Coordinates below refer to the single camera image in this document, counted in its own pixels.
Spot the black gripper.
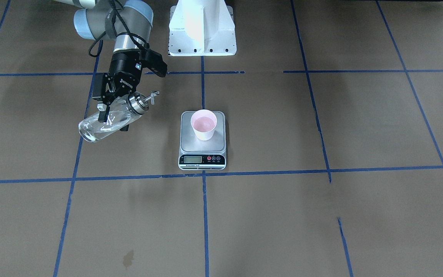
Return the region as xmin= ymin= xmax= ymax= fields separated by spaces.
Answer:
xmin=92 ymin=52 xmax=142 ymax=132

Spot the glass sauce dispenser bottle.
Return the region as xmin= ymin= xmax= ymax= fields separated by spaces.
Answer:
xmin=78 ymin=91 xmax=160 ymax=143

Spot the pink paper cup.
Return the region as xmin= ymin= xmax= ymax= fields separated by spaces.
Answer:
xmin=190 ymin=109 xmax=218 ymax=141

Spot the digital kitchen scale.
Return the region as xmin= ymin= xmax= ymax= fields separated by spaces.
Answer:
xmin=178 ymin=112 xmax=227 ymax=170

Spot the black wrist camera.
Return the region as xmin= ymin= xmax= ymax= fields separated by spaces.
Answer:
xmin=141 ymin=48 xmax=168 ymax=78

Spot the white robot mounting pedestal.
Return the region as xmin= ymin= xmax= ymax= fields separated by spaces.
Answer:
xmin=168 ymin=0 xmax=237 ymax=57

